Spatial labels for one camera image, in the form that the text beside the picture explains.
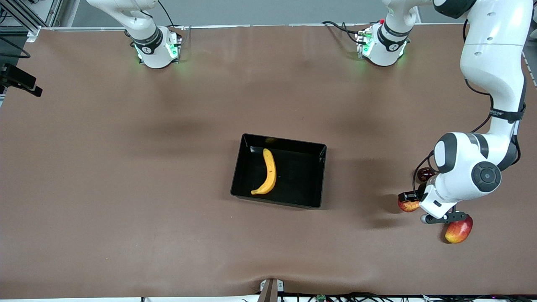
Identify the aluminium frame profile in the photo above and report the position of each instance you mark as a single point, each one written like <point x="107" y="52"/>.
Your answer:
<point x="25" y="19"/>

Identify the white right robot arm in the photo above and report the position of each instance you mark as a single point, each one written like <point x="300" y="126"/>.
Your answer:
<point x="154" y="56"/>

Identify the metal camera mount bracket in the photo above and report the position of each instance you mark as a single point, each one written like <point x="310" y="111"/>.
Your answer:
<point x="270" y="291"/>

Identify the yellow banana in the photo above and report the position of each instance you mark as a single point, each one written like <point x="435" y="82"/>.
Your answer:
<point x="270" y="176"/>

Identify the red yellow apple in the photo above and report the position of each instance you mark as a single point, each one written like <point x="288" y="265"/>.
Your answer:
<point x="407" y="206"/>

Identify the dark purple plum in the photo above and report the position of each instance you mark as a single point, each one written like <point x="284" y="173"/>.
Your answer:
<point x="427" y="173"/>

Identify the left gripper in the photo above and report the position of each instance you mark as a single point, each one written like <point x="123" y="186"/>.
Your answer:
<point x="410" y="196"/>

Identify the red yellow mango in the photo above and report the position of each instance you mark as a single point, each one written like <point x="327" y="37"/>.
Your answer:
<point x="459" y="233"/>

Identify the black rectangular plastic box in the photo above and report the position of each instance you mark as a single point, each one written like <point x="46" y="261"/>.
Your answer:
<point x="298" y="188"/>

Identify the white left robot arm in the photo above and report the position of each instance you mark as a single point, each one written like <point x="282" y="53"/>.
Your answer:
<point x="491" y="63"/>

